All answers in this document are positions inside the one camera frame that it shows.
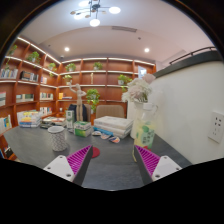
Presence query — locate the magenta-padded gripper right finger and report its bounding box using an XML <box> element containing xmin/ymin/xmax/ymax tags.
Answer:
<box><xmin>133</xmin><ymin>144</ymin><xmax>183</xmax><ymax>186</ymax></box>

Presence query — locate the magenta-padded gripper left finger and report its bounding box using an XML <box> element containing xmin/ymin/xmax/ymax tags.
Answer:
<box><xmin>43</xmin><ymin>144</ymin><xmax>94</xmax><ymax>187</ymax></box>

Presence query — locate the white mug, grey triangle pattern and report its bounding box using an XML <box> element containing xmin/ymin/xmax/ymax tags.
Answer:
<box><xmin>47</xmin><ymin>125</ymin><xmax>69</xmax><ymax>153</ymax></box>

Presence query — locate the green and white tissue box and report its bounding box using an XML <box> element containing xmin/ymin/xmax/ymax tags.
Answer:
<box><xmin>73</xmin><ymin>120</ymin><xmax>94</xmax><ymax>138</ymax></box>

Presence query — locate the dark magazine stack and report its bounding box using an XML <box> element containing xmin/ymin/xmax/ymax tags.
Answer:
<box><xmin>39</xmin><ymin>116</ymin><xmax>68</xmax><ymax>130</ymax></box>

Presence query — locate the small green and white carton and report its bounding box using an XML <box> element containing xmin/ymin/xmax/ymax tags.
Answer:
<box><xmin>65</xmin><ymin>109</ymin><xmax>75</xmax><ymax>131</ymax></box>

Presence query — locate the colourful book stack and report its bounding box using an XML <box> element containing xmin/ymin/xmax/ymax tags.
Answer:
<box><xmin>16</xmin><ymin>110</ymin><xmax>43</xmax><ymax>129</ymax></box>

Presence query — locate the white jug vase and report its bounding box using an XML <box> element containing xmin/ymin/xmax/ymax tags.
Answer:
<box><xmin>127</xmin><ymin>99</ymin><xmax>158</xmax><ymax>140</ymax></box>

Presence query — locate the wooden artist mannequin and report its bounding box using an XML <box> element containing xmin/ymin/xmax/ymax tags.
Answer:
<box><xmin>68</xmin><ymin>83</ymin><xmax>88</xmax><ymax>123</ymax></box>

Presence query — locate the tan upholstered chair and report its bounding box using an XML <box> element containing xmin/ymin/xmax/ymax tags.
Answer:
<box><xmin>95</xmin><ymin>104</ymin><xmax>126</xmax><ymax>120</ymax></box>

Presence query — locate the pale pink flower bouquet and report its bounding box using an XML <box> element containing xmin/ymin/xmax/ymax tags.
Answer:
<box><xmin>121</xmin><ymin>73</ymin><xmax>157</xmax><ymax>104</ymax></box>

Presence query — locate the dark metal handrail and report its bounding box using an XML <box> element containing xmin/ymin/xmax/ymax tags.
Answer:
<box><xmin>168</xmin><ymin>46</ymin><xmax>218</xmax><ymax>66</ymax></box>

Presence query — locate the ceiling air vent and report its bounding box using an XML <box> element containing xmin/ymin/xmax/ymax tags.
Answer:
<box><xmin>111</xmin><ymin>25</ymin><xmax>138</xmax><ymax>34</ymax></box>

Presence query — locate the branched ceiling lamp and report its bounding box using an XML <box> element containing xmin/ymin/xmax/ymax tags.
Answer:
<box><xmin>69</xmin><ymin>0</ymin><xmax>122</xmax><ymax>28</ymax></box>

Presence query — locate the white wall socket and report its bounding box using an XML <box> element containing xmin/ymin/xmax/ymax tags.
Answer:
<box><xmin>207</xmin><ymin>110</ymin><xmax>224</xmax><ymax>145</ymax></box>

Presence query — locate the wooden wall shelf unit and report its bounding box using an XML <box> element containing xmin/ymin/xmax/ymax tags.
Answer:
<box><xmin>0</xmin><ymin>35</ymin><xmax>157</xmax><ymax>161</ymax></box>

